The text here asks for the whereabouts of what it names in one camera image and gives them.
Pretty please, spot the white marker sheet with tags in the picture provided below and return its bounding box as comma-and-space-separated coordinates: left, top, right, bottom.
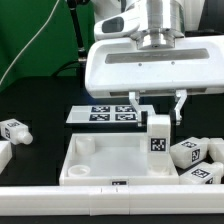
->
65, 104, 157, 125

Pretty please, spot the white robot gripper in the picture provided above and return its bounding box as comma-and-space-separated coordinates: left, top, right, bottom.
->
85, 35, 224, 127

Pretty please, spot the white front obstacle bar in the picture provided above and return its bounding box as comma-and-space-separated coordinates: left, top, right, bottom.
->
0, 184, 224, 216

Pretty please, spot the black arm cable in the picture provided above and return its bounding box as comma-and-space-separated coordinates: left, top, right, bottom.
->
53, 0, 92, 78

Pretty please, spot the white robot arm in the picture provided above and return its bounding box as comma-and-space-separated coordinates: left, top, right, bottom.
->
85, 0, 224, 125

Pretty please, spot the white left obstacle piece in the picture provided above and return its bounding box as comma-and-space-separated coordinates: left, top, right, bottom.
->
0, 141, 12, 174

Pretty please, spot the white obstacle piece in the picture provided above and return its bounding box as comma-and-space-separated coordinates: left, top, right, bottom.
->
0, 141, 12, 174
208, 138, 224, 164

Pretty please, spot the white cable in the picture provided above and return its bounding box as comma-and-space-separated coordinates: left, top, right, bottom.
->
0, 0, 62, 86

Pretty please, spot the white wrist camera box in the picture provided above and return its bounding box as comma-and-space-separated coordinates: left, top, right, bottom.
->
94, 9, 140, 41

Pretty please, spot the white right obstacle piece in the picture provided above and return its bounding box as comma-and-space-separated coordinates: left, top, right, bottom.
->
208, 138, 224, 164

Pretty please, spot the white square table top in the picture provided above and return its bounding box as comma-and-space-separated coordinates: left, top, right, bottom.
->
59, 133, 179, 186

